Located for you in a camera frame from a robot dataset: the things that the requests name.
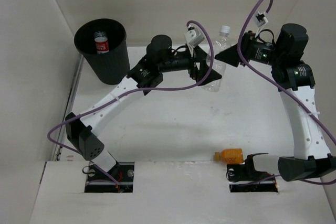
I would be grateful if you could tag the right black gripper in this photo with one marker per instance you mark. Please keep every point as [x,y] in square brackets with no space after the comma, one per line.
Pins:
[231,55]

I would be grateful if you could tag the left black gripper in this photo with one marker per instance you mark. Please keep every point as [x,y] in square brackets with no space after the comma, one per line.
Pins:
[193,63]

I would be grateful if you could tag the orange plastic bottle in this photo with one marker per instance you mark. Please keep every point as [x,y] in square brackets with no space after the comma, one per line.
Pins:
[230,156]

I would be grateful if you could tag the red label plastic bottle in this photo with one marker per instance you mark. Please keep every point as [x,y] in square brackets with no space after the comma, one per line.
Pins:
[101,42]

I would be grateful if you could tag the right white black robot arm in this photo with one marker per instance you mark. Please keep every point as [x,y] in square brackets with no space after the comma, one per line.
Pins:
[295,82]

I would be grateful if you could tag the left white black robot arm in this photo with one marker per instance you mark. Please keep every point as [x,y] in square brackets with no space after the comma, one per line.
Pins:
[83,130]

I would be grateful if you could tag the black ribbed plastic bin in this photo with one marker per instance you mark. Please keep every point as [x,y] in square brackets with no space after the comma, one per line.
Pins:
[110,67]

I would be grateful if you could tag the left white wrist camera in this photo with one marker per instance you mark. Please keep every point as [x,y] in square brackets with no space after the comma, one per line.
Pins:
[193,37]

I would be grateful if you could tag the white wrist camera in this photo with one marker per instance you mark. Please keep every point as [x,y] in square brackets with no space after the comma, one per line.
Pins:
[260,19]
[193,37]

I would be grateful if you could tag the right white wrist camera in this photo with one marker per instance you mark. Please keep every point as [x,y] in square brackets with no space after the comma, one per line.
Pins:
[260,19]

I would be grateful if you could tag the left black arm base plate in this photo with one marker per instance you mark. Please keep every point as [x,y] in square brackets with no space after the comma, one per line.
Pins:
[97,182]

